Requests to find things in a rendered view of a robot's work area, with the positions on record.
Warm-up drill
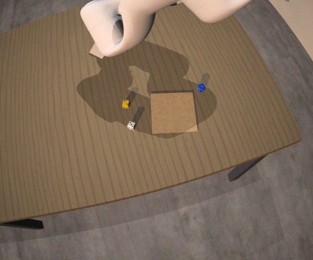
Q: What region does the tan textured mat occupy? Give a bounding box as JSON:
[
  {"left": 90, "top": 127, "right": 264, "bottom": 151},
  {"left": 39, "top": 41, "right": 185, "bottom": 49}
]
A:
[{"left": 150, "top": 93, "right": 197, "bottom": 134}]

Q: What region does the yellow die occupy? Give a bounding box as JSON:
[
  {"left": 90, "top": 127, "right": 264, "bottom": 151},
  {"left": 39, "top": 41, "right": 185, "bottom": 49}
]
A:
[{"left": 122, "top": 100, "right": 130, "bottom": 108}]

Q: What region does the blue die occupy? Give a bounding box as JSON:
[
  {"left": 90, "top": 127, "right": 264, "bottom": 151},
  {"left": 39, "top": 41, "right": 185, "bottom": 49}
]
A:
[{"left": 197, "top": 84, "right": 205, "bottom": 92}]

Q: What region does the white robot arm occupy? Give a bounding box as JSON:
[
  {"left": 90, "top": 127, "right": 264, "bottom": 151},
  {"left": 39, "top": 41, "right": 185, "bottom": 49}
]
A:
[{"left": 80, "top": 0, "right": 253, "bottom": 58}]

